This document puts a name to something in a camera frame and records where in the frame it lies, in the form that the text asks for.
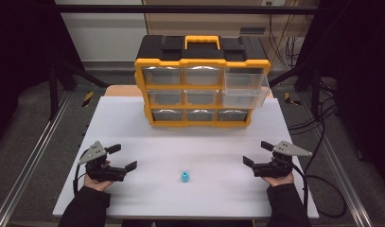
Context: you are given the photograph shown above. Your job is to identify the clear plastic drawer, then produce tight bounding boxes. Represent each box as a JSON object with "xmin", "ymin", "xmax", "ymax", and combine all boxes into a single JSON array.
[{"xmin": 220, "ymin": 68, "xmax": 271, "ymax": 110}]

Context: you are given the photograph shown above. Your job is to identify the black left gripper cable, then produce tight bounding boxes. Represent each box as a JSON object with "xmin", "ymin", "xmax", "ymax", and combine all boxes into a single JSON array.
[{"xmin": 72, "ymin": 150, "xmax": 91, "ymax": 196}]

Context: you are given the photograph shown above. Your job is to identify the set of clear drawers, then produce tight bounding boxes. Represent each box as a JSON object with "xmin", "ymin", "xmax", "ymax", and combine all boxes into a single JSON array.
[{"xmin": 142, "ymin": 65, "xmax": 250, "ymax": 123}]

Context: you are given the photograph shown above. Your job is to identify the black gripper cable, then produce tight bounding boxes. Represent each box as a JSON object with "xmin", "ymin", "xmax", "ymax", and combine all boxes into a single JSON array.
[
  {"xmin": 72, "ymin": 150, "xmax": 91, "ymax": 196},
  {"xmin": 290, "ymin": 164, "xmax": 348, "ymax": 218}
]

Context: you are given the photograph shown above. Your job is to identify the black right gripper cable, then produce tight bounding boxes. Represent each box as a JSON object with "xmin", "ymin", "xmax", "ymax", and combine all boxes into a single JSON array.
[{"xmin": 290, "ymin": 164, "xmax": 348, "ymax": 218}]

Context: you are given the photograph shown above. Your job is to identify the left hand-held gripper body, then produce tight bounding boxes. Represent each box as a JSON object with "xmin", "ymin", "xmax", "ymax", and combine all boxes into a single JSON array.
[{"xmin": 78, "ymin": 140, "xmax": 128, "ymax": 183}]

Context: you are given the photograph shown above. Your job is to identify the black metal stand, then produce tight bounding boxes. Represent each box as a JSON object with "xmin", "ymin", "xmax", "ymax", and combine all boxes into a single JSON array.
[
  {"xmin": 269, "ymin": 60, "xmax": 324, "ymax": 118},
  {"xmin": 47, "ymin": 55, "xmax": 113, "ymax": 121}
]

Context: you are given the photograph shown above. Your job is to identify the person's left hand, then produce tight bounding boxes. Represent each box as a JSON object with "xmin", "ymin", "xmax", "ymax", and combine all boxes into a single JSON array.
[{"xmin": 83, "ymin": 174, "xmax": 114, "ymax": 192}]

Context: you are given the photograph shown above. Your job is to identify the dark curtain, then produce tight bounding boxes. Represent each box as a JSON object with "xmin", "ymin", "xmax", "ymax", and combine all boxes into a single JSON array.
[
  {"xmin": 0, "ymin": 0, "xmax": 84, "ymax": 149},
  {"xmin": 302, "ymin": 0, "xmax": 385, "ymax": 183}
]

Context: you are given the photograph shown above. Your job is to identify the wooden table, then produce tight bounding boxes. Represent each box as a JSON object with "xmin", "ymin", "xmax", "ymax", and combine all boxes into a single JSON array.
[{"xmin": 103, "ymin": 84, "xmax": 145, "ymax": 97}]

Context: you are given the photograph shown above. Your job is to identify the aluminium floor rail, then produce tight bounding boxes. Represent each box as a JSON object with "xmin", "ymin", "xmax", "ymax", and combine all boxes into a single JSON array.
[
  {"xmin": 318, "ymin": 133, "xmax": 375, "ymax": 227},
  {"xmin": 0, "ymin": 94, "xmax": 72, "ymax": 227}
]

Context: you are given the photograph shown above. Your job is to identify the yellow black organizer cabinet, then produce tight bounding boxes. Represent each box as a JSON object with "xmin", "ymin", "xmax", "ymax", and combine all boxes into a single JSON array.
[{"xmin": 133, "ymin": 34, "xmax": 271, "ymax": 129}]

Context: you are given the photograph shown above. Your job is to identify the person's right hand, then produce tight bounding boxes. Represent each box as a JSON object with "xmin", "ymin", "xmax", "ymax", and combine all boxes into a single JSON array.
[{"xmin": 261, "ymin": 171, "xmax": 295, "ymax": 187}]

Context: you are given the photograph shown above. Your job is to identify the hanging wall cables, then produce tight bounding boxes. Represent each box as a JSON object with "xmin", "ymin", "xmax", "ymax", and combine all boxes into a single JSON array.
[{"xmin": 267, "ymin": 0, "xmax": 307, "ymax": 69}]

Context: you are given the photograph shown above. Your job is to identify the yellow black striped tape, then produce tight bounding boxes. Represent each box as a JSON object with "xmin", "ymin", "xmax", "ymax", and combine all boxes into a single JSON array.
[
  {"xmin": 81, "ymin": 91, "xmax": 96, "ymax": 108},
  {"xmin": 284, "ymin": 92, "xmax": 303, "ymax": 107}
]

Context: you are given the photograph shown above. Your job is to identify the light wooden cabinet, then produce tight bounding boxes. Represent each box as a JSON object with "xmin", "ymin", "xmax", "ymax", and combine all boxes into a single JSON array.
[{"xmin": 144, "ymin": 0, "xmax": 309, "ymax": 41}]

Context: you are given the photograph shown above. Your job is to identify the black horizontal bar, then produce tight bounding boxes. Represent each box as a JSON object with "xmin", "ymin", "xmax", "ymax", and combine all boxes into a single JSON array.
[{"xmin": 54, "ymin": 4, "xmax": 321, "ymax": 15}]

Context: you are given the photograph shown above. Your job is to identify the black floor cables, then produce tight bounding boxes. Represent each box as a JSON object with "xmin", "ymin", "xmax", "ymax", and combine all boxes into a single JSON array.
[{"xmin": 288, "ymin": 79, "xmax": 340, "ymax": 137}]

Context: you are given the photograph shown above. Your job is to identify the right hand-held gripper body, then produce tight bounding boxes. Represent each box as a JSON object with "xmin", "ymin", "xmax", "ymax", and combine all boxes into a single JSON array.
[{"xmin": 252, "ymin": 140, "xmax": 313, "ymax": 179}]

